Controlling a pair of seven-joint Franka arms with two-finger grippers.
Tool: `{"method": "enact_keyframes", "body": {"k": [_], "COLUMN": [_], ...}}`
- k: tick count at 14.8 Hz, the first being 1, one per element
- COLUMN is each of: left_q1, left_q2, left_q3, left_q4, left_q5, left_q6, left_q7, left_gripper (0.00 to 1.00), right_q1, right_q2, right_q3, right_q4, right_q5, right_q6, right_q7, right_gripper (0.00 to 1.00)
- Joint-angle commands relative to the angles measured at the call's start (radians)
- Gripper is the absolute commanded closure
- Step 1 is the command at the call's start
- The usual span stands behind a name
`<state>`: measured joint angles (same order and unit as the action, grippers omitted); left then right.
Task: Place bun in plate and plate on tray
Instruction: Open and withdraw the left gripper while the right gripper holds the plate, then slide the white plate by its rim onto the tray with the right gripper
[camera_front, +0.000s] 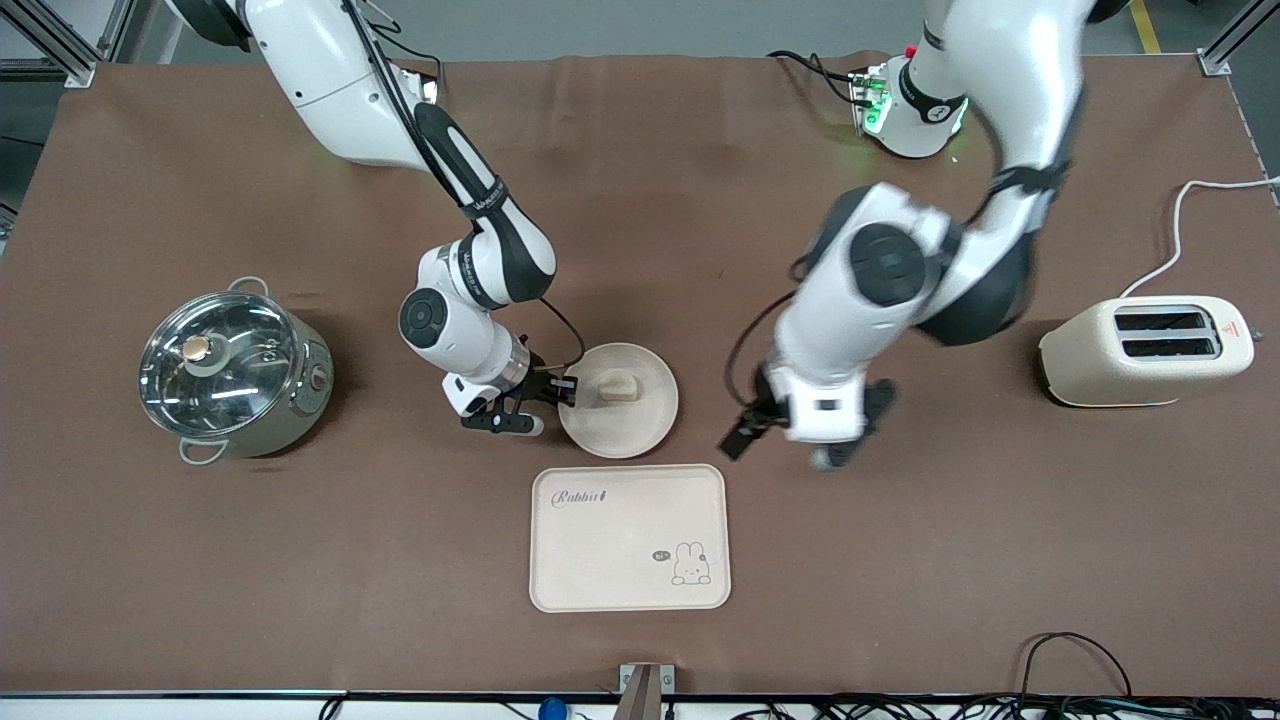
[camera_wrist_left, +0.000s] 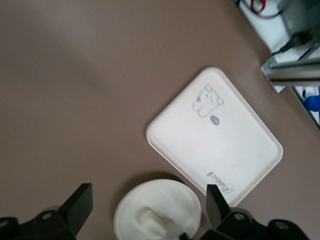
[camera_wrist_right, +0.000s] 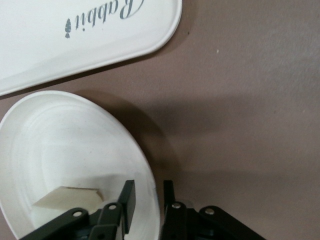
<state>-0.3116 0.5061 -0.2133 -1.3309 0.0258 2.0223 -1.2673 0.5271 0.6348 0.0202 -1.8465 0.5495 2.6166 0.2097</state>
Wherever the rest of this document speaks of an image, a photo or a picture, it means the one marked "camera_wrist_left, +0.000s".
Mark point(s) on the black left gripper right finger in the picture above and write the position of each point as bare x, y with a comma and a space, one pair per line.
217, 212

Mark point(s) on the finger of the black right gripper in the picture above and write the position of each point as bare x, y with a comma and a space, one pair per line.
183, 236

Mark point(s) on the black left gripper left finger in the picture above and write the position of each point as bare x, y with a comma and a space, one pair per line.
73, 212

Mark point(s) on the white round plate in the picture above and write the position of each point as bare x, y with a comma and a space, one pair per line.
160, 195

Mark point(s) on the cream rabbit print tray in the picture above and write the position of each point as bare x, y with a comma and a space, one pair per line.
212, 140

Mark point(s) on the blue round object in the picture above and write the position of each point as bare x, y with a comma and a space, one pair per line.
312, 103

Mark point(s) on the black electronics box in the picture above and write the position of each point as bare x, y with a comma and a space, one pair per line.
300, 20

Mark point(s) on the aluminium extrusion post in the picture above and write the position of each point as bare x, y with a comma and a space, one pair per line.
287, 72

